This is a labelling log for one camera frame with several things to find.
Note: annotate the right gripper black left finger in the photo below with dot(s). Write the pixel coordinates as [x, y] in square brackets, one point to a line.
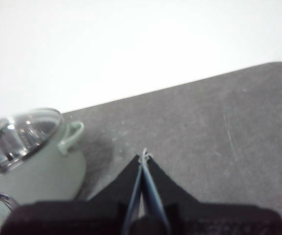
[121, 186]

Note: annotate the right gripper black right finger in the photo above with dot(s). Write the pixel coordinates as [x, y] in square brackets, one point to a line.
[165, 188]

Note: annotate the pale green electric pot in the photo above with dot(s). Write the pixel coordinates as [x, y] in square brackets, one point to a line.
[45, 176]

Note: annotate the glass lid with green knob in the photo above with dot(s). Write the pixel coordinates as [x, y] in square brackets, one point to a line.
[20, 139]

